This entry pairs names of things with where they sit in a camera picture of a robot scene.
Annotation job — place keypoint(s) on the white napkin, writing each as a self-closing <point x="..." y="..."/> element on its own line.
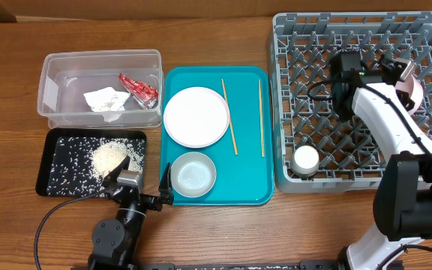
<point x="107" y="100"/>

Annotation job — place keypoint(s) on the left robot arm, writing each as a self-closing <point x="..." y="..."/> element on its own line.
<point x="114" y="239"/>

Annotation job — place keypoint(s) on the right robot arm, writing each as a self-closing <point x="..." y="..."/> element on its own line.
<point x="384" y="98"/>

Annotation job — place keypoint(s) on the black rectangular tray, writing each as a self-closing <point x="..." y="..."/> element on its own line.
<point x="54" y="134"/>

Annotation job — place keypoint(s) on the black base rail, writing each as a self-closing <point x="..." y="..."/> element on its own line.
<point x="302" y="265"/>

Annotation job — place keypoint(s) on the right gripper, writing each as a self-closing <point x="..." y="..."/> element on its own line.
<point x="404" y="100"/>

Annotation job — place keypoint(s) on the teal plastic serving tray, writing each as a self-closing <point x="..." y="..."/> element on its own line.
<point x="247" y="179"/>

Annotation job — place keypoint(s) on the wooden chopstick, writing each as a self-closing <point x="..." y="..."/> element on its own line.
<point x="235" y="148"/>
<point x="261" y="122"/>

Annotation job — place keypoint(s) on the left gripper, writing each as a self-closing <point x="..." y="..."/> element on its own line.
<point x="166" y="192"/>

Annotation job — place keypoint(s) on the grey bowl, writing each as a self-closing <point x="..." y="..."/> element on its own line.
<point x="193" y="174"/>

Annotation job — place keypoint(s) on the white round plate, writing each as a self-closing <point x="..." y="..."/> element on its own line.
<point x="196" y="117"/>

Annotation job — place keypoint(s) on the rice leftovers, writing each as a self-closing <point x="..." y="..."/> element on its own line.
<point x="79" y="164"/>

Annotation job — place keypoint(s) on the clear plastic waste bin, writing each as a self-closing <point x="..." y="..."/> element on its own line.
<point x="67" y="76"/>

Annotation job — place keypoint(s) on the pink bowl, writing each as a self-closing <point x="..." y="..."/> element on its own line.
<point x="415" y="90"/>

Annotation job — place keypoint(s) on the red snack wrapper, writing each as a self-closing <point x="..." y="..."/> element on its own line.
<point x="144" y="94"/>

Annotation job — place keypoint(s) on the grey plastic dishwasher rack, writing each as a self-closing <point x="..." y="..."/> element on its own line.
<point x="300" y="46"/>

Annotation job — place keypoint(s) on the white cup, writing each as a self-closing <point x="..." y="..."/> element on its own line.
<point x="305" y="161"/>

